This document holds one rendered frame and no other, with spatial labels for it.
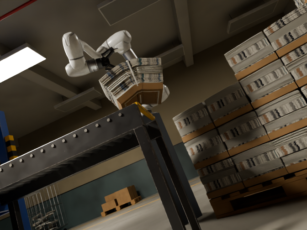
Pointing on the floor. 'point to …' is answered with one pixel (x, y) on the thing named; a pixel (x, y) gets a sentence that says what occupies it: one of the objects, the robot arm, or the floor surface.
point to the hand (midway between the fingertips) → (124, 57)
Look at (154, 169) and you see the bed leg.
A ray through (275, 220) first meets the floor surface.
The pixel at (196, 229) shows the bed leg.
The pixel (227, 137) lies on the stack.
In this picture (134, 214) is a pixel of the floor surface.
